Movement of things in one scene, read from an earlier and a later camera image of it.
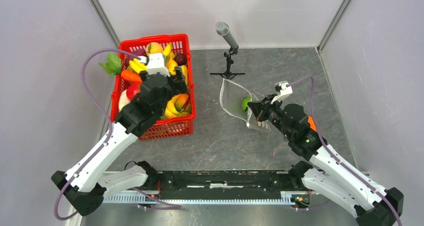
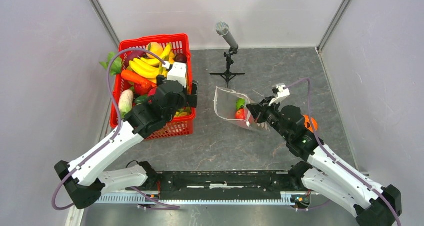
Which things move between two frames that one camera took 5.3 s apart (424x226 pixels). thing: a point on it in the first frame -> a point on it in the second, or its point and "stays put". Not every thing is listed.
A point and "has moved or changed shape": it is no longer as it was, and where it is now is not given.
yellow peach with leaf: (154, 48) stays put
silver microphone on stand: (223, 28) stays put
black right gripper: (260, 108) stays put
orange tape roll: (311, 122) stays put
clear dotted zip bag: (234, 99) has moved or changed shape
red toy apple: (133, 89) -> (240, 113)
